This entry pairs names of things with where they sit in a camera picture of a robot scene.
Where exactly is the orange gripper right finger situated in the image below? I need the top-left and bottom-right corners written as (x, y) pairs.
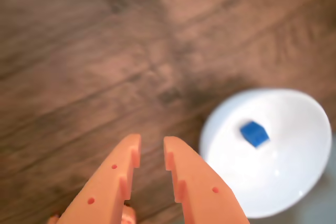
top-left (163, 136), bottom-right (250, 224)

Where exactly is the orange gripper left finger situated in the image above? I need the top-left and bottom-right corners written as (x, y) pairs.
top-left (56, 133), bottom-right (142, 224)

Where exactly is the blue cube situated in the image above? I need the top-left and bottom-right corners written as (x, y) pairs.
top-left (239, 120), bottom-right (271, 150)

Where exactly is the white bowl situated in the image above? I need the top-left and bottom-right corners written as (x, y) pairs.
top-left (198, 88), bottom-right (333, 219)

